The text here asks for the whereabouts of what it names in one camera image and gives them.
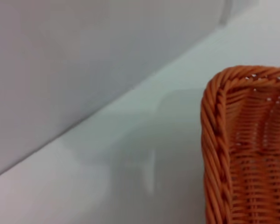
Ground orange woven plastic basket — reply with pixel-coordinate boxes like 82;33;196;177
200;65;280;224

